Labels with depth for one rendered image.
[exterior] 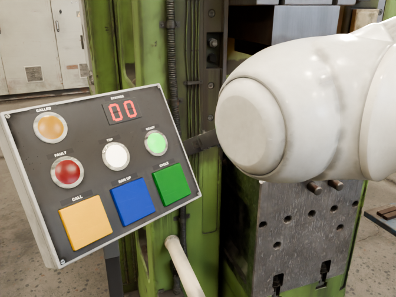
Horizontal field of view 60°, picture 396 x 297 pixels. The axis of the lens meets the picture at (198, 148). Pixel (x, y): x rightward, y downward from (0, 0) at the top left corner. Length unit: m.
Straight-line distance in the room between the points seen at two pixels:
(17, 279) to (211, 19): 1.73
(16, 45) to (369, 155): 5.86
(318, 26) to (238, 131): 0.78
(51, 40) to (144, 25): 5.10
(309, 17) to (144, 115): 0.50
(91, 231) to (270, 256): 0.65
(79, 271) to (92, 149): 1.50
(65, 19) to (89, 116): 5.35
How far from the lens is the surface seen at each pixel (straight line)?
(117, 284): 0.95
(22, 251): 2.39
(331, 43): 0.27
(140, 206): 0.69
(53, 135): 0.66
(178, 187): 0.75
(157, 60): 0.96
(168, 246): 1.18
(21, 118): 0.66
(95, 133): 0.69
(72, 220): 0.64
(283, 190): 1.02
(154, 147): 0.74
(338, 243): 1.30
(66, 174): 0.65
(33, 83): 6.08
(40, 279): 2.15
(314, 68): 0.24
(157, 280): 1.31
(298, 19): 0.97
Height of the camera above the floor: 1.36
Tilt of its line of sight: 23 degrees down
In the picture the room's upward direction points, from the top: straight up
